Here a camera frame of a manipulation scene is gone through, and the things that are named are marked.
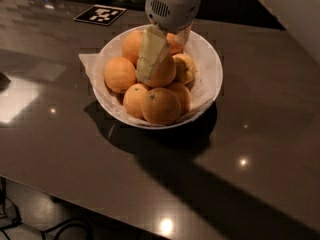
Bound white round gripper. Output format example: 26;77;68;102
136;0;201;83

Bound large central top orange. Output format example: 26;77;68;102
145;55;176;88

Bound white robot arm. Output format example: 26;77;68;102
136;0;201;83

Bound white ceramic bowl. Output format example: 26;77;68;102
91;23;224;131

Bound orange at back top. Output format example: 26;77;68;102
166;33;184;55

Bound orange at right middle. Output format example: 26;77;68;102
173;54;196;84

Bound orange at back left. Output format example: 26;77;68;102
121;30;142;65

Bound white paper liner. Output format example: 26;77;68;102
78;30;218;128

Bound orange at front right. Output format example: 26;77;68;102
168;82;191;115

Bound orange at far left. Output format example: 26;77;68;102
104;56;136;94

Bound orange at front centre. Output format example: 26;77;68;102
141;88;181;125

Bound orange at front left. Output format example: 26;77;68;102
123;83;150;119

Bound black white fiducial marker card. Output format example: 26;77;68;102
74;5;126;26

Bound black cables on floor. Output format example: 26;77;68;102
0;177;93;240

